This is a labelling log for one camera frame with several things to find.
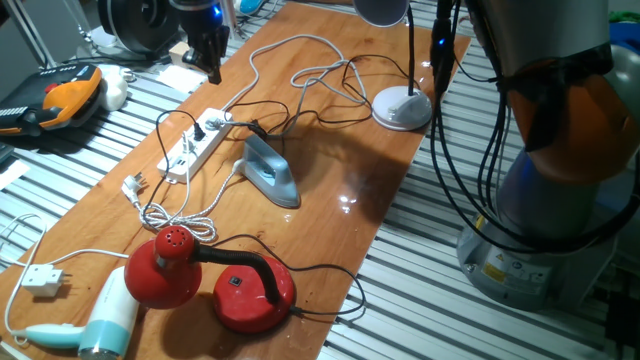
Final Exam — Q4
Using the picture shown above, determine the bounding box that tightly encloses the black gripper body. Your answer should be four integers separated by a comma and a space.
175, 3, 231, 65

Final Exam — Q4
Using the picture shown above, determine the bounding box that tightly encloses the white power strip cord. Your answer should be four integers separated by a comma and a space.
204, 33, 369, 136

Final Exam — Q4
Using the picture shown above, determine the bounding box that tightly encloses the black lamp cord with plug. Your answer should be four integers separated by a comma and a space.
142, 109, 367, 317

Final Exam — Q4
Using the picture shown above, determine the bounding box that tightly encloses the braided cord with white plug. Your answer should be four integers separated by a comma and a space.
121, 158, 249, 245

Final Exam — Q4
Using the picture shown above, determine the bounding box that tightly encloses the white hair dryer cord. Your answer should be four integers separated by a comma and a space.
0, 130, 199, 349

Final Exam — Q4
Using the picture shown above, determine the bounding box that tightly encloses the white power strip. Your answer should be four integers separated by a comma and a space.
157, 107, 235, 185

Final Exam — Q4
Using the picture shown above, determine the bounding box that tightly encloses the white square plug adapter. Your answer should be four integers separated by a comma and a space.
20, 263, 66, 299

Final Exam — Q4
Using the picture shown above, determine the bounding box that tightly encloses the small wooden cube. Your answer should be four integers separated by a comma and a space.
168, 41, 192, 64

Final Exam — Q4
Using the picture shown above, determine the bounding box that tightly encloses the white paper sheet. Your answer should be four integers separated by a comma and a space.
157, 64, 209, 95
0, 159, 31, 191

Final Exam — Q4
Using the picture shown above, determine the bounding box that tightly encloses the blue white plastic object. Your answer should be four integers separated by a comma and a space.
233, 0, 266, 15

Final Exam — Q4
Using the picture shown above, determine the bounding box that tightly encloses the black filament spool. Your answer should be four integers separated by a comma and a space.
97, 0, 182, 55

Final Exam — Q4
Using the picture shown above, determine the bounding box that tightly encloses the white rounded lump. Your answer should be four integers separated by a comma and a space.
97, 63, 130, 112

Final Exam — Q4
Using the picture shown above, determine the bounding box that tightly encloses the light blue travel iron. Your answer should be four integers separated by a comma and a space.
234, 133, 302, 210

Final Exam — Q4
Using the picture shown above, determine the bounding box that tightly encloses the grey metal stand leg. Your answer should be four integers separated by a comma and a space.
4, 0, 57, 70
62, 0, 96, 42

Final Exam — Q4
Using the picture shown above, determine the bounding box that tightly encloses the black orange teach pendant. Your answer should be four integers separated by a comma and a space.
0, 62, 104, 139

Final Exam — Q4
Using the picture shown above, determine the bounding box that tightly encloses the orange wooden board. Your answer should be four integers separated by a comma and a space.
0, 2, 472, 360

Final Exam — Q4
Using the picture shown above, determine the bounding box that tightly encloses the white cylindrical device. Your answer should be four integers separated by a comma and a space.
352, 0, 411, 28

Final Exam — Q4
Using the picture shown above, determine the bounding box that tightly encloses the red desk lamp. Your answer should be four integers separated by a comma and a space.
123, 224, 296, 335

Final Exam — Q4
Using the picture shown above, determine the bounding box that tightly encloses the white blue hair dryer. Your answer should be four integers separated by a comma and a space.
10, 267, 141, 360

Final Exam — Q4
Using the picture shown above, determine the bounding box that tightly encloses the blue plastic bag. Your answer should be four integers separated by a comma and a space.
608, 22, 640, 55

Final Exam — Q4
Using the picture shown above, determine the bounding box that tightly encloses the light wooden post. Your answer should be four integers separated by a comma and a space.
219, 0, 239, 40

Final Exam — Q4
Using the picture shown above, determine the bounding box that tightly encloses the thin black cord with switch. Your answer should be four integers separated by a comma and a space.
224, 53, 421, 156

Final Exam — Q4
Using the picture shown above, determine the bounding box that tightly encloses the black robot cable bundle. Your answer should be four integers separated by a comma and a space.
429, 0, 640, 254

